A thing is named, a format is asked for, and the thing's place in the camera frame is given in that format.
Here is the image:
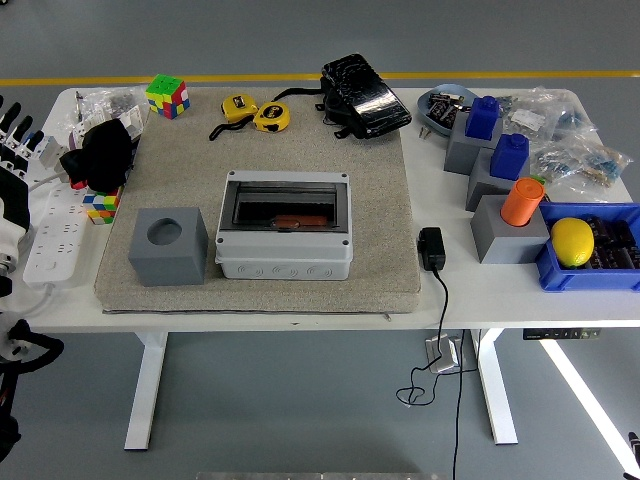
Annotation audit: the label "green-topped puzzle cube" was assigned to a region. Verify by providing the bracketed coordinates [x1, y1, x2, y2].
[144, 73, 191, 121]

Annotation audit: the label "clear bag blue parts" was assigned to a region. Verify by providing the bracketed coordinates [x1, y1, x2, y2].
[549, 105, 601, 147]

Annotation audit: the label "yellow lemon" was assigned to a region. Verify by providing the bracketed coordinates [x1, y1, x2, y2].
[549, 217, 596, 269]

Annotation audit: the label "black adapter cord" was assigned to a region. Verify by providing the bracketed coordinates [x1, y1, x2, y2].
[395, 268, 450, 407]

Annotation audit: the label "white blue circuit breaker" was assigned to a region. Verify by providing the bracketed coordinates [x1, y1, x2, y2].
[29, 133, 69, 175]

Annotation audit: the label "black cloth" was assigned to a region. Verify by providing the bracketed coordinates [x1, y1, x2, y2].
[58, 118, 140, 194]

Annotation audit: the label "clear bag mixed resistors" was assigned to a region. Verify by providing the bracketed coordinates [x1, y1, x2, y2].
[529, 138, 634, 189]

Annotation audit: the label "clear bag of small parts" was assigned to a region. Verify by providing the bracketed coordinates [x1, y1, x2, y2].
[64, 85, 151, 151]

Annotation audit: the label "grey-brown mat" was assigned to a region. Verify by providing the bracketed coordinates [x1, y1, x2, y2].
[93, 87, 422, 315]

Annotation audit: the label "dark components in dish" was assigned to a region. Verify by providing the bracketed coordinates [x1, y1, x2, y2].
[427, 92, 464, 126]

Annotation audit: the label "silver metal box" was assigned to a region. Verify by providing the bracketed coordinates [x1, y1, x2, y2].
[424, 337, 460, 375]

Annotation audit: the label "yellow tape measure with strap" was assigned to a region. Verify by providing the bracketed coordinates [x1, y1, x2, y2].
[208, 94, 260, 142]

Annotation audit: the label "black hanging cable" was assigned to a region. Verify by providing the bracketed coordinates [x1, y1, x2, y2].
[429, 328, 482, 480]

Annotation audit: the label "grey plastic junction box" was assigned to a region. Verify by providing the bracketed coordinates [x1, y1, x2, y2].
[214, 170, 354, 281]

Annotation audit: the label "grey block with round hole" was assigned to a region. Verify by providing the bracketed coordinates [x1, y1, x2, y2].
[127, 207, 209, 288]

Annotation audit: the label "glossy black pouch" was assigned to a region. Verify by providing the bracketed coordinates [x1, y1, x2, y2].
[272, 53, 413, 141]

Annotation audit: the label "white-topped puzzle cube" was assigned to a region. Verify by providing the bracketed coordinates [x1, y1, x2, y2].
[82, 187, 123, 226]

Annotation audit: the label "light blue dish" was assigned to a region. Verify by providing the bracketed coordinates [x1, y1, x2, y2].
[416, 83, 481, 137]

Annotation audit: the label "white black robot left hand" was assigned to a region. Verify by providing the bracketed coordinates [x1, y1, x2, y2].
[0, 95, 45, 261]

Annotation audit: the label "blue square battery block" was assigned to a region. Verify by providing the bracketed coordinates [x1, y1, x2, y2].
[488, 132, 530, 181]
[464, 94, 504, 141]

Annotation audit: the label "blue plastic bin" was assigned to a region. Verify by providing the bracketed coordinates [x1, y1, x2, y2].
[533, 201, 640, 294]

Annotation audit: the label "white table leg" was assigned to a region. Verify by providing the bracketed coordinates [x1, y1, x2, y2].
[472, 328, 519, 446]
[123, 330, 169, 451]

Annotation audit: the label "clear bag white label parts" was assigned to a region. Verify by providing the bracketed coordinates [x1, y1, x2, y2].
[499, 87, 569, 147]

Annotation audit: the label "grey holder block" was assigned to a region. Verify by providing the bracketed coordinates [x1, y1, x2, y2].
[464, 147, 531, 212]
[443, 112, 504, 176]
[469, 193, 551, 265]

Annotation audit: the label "smoked transparent box lid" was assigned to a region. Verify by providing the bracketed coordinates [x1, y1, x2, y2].
[219, 182, 349, 234]

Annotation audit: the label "black power adapter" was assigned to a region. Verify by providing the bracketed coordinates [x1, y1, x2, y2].
[417, 226, 447, 272]

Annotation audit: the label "dark capacitors pile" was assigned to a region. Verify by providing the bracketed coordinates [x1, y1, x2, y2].
[579, 213, 640, 271]

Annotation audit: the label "black table control panel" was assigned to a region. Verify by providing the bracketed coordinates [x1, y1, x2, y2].
[522, 327, 602, 341]

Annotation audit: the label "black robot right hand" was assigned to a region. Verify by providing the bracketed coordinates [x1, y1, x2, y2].
[622, 430, 640, 480]

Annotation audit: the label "white power strip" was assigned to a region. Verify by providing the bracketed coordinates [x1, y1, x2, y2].
[22, 183, 91, 290]

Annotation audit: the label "orange cylinder battery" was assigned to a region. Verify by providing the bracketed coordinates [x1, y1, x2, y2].
[499, 177, 546, 228]
[272, 214, 329, 229]

